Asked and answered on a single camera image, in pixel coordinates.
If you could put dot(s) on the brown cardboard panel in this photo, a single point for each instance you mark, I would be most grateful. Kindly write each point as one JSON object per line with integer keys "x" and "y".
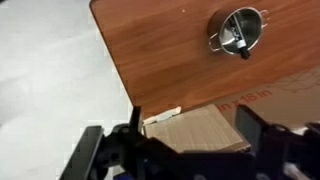
{"x": 200, "y": 130}

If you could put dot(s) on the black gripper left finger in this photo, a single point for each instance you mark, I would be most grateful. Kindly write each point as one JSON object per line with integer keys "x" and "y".
{"x": 136, "y": 126}

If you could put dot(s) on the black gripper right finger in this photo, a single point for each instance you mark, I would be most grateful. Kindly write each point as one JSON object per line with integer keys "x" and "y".
{"x": 253, "y": 128}

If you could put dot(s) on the white tape strip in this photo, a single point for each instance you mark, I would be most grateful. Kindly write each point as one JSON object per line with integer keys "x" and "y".
{"x": 165, "y": 115}

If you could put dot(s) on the black and white marker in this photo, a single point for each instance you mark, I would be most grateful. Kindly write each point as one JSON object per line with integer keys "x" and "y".
{"x": 237, "y": 33}

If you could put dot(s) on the small steel pot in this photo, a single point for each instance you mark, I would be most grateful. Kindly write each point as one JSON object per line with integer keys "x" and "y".
{"x": 250, "y": 21}

